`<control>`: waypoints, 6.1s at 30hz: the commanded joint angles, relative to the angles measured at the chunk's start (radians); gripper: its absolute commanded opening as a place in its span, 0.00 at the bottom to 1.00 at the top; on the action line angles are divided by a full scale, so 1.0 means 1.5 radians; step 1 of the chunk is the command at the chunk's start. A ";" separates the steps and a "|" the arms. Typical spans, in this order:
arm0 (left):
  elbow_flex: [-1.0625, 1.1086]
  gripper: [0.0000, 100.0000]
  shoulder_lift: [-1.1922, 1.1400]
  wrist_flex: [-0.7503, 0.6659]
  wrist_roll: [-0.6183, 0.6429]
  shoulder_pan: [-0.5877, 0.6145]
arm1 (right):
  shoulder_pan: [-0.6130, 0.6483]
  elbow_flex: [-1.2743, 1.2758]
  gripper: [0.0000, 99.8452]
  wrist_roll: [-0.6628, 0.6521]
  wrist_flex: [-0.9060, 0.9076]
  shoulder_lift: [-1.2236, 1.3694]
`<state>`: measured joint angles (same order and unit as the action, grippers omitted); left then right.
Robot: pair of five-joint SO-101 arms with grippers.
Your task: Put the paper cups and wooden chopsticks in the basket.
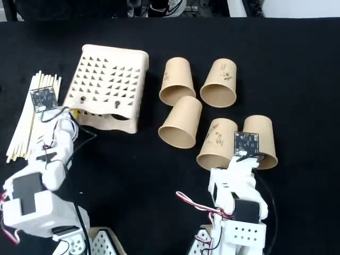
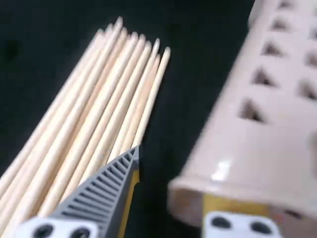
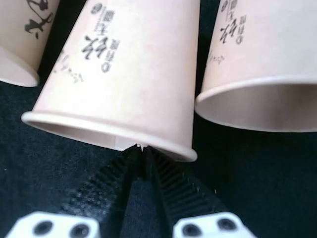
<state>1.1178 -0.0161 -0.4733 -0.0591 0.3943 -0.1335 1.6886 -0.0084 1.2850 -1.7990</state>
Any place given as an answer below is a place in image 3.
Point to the printed pale paper cup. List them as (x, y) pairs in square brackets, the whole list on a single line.
[(128, 81), (262, 74), (19, 37)]

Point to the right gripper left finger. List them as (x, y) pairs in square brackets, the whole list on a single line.
[(109, 188)]

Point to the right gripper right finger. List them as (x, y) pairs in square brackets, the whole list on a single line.
[(178, 193)]

